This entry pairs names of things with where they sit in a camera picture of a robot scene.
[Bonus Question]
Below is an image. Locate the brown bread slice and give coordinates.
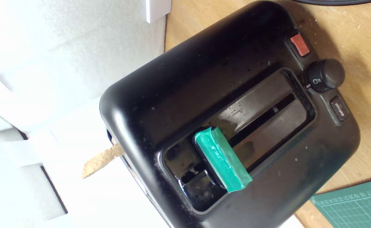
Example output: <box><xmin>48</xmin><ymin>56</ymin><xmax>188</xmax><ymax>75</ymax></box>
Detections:
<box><xmin>82</xmin><ymin>143</ymin><xmax>125</xmax><ymax>179</ymax></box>

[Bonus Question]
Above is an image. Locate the green cutting mat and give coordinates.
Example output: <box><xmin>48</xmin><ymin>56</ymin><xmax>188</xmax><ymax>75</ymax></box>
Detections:
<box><xmin>310</xmin><ymin>177</ymin><xmax>371</xmax><ymax>228</ymax></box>

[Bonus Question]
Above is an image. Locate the black round plate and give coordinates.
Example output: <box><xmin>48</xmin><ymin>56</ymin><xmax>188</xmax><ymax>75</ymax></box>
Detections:
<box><xmin>291</xmin><ymin>0</ymin><xmax>371</xmax><ymax>6</ymax></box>

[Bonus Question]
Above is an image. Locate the black two-slot toaster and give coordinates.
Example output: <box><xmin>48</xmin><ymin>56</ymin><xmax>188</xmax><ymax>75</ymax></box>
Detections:
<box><xmin>99</xmin><ymin>0</ymin><xmax>361</xmax><ymax>228</ymax></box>

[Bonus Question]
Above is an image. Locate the green-taped toaster lever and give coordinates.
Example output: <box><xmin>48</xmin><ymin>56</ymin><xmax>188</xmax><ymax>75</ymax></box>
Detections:
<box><xmin>193</xmin><ymin>126</ymin><xmax>253</xmax><ymax>193</ymax></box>

